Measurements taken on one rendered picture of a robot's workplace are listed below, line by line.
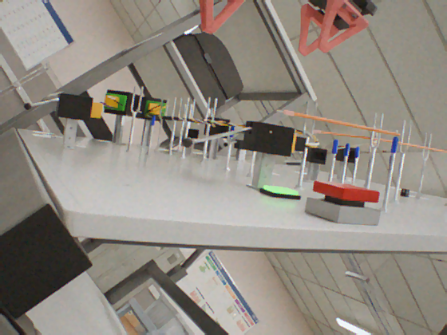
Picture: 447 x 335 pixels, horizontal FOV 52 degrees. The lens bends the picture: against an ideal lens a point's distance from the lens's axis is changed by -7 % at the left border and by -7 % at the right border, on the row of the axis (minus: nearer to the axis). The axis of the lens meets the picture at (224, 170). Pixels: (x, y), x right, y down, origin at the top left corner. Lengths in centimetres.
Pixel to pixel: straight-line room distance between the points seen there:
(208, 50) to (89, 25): 683
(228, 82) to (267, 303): 797
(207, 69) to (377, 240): 138
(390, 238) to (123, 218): 25
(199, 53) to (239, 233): 142
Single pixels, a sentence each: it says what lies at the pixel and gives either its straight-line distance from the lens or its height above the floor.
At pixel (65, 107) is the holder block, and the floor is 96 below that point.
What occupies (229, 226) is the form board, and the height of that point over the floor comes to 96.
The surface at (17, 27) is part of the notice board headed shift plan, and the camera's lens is 847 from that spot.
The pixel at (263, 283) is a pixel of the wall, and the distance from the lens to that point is 941.
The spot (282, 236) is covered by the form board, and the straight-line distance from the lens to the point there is 39.
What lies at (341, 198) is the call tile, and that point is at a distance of 47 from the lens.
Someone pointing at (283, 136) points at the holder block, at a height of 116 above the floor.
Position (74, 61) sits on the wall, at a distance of 839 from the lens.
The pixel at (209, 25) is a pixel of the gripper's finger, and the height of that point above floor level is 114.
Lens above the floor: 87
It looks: 17 degrees up
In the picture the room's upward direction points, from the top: 55 degrees clockwise
